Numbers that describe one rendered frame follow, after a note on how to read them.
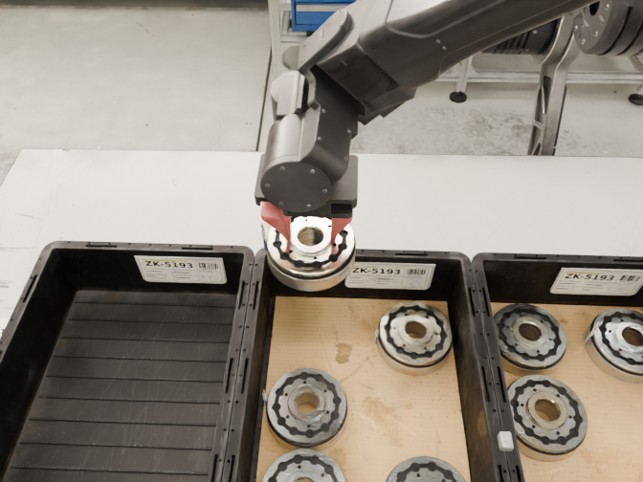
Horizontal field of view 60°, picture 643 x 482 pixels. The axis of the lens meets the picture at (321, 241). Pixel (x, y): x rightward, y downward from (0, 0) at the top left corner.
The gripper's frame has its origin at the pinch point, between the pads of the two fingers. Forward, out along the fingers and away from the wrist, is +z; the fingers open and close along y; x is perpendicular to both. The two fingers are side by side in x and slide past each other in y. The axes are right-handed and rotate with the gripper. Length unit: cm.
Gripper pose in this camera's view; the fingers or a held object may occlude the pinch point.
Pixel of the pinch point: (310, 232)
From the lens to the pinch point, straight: 63.0
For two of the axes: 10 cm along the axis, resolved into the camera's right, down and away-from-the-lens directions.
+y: 10.0, 0.3, -0.5
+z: 0.2, 6.3, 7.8
